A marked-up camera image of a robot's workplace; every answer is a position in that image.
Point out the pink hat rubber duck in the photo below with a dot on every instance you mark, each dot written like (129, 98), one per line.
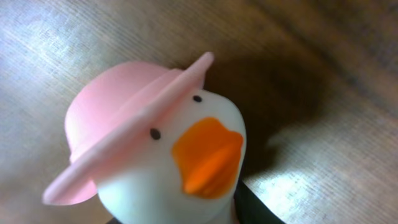
(154, 146)

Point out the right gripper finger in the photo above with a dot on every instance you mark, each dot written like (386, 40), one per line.
(250, 209)

